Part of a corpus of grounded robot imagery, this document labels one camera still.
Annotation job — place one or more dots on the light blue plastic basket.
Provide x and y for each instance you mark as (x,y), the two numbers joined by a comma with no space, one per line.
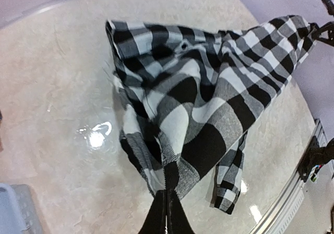
(18,213)

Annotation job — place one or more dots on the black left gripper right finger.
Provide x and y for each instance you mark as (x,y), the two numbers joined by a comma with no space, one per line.
(177,222)

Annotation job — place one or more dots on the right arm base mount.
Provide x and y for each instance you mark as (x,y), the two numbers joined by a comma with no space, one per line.
(313,157)

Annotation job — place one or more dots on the black white checkered shirt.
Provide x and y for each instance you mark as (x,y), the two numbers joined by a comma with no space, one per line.
(190,96)

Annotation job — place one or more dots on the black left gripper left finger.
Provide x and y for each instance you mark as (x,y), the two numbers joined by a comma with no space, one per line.
(155,221)

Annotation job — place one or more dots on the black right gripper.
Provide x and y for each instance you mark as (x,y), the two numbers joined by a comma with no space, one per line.
(324,34)

